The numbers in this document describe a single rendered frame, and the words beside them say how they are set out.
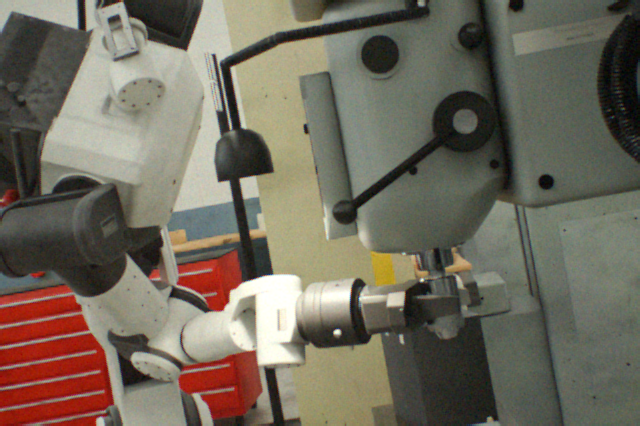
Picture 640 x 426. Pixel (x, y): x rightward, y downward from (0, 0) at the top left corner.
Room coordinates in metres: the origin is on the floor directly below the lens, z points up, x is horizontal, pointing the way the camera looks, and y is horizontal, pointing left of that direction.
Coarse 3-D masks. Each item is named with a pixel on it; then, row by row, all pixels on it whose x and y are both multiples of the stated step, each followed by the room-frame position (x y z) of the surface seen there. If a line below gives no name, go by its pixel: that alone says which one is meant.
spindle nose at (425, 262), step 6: (444, 252) 1.25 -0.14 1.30; (450, 252) 1.26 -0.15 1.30; (420, 258) 1.26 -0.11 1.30; (426, 258) 1.25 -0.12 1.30; (432, 258) 1.25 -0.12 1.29; (444, 258) 1.25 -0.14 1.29; (450, 258) 1.26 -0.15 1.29; (420, 264) 1.26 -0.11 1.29; (426, 264) 1.25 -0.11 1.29; (432, 264) 1.25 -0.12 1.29; (444, 264) 1.25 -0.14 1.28; (450, 264) 1.25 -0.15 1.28; (420, 270) 1.26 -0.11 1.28; (426, 270) 1.25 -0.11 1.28; (432, 270) 1.25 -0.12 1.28
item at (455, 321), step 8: (456, 280) 1.26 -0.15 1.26; (424, 288) 1.26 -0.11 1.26; (432, 288) 1.25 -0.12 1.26; (440, 288) 1.25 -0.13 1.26; (448, 288) 1.25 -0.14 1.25; (456, 288) 1.26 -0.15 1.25; (432, 320) 1.26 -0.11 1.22; (440, 320) 1.25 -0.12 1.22; (448, 320) 1.25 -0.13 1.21; (456, 320) 1.25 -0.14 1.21; (432, 328) 1.26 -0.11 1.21; (440, 328) 1.25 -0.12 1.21; (448, 328) 1.25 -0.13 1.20; (456, 328) 1.25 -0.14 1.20
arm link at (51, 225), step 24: (24, 216) 1.32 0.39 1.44; (48, 216) 1.31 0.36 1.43; (72, 216) 1.30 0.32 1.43; (0, 240) 1.32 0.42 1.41; (24, 240) 1.31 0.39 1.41; (48, 240) 1.30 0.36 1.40; (72, 240) 1.29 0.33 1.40; (24, 264) 1.32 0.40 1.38; (48, 264) 1.32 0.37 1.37; (72, 264) 1.32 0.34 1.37; (120, 264) 1.39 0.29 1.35; (72, 288) 1.38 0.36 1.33; (96, 288) 1.37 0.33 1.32
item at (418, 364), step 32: (384, 352) 1.78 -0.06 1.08; (416, 352) 1.57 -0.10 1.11; (448, 352) 1.58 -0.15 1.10; (480, 352) 1.59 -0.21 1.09; (416, 384) 1.59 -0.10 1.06; (448, 384) 1.58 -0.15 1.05; (480, 384) 1.59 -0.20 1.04; (416, 416) 1.63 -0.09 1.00; (448, 416) 1.58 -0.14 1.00; (480, 416) 1.59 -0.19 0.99
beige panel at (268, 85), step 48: (240, 0) 2.99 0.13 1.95; (240, 48) 2.99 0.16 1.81; (288, 48) 2.99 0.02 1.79; (240, 96) 3.00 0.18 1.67; (288, 96) 2.99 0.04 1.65; (288, 144) 2.99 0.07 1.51; (288, 192) 2.99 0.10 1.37; (288, 240) 2.99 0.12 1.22; (336, 240) 2.99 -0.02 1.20; (336, 384) 2.99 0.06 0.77; (384, 384) 2.99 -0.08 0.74
